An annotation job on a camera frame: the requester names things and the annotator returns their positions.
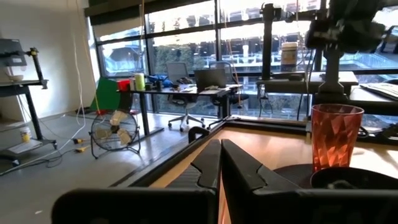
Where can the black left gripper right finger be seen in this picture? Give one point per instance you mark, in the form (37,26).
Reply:
(239,174)

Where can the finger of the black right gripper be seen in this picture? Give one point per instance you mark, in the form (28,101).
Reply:
(391,40)
(314,34)

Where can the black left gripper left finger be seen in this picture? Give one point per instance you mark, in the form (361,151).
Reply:
(210,168)

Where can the black bowl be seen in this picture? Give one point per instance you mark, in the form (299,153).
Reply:
(357,177)

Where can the white plastic jar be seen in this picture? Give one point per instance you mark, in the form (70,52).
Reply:
(289,57)

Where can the white keyboard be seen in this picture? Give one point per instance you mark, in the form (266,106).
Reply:
(381,88)

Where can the black round woven placemat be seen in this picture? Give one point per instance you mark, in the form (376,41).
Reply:
(295,175)

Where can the dark grey desk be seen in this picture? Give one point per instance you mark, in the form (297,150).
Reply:
(286,84)

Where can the dark office chair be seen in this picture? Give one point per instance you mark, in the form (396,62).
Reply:
(239,98)

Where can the black office desk with laptop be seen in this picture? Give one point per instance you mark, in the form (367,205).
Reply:
(186,91)

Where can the grey laptop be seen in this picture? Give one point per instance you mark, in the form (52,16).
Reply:
(210,77)

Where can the blue bag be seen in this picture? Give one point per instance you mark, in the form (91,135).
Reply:
(161,81)

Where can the black floor fan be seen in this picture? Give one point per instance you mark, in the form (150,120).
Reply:
(115,132)

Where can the grey mesh office chair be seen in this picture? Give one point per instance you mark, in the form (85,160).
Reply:
(177,70)

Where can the orange faceted plastic tumbler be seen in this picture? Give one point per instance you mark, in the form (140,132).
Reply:
(335,137)

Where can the yellow-green roll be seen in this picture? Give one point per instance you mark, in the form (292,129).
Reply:
(140,81)

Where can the red box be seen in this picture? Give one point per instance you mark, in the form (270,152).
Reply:
(123,85)

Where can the green board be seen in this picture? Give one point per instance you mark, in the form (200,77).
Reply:
(107,95)

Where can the yellow power plug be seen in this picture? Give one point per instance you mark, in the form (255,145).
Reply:
(81,149)
(77,141)

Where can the black equipment stand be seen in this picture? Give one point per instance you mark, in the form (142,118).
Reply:
(34,116)

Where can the white cup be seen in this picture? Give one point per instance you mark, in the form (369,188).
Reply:
(25,134)

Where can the black aluminium table frame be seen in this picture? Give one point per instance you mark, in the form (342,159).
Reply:
(174,157)

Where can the black vertical desk post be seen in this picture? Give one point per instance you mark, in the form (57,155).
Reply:
(267,46)

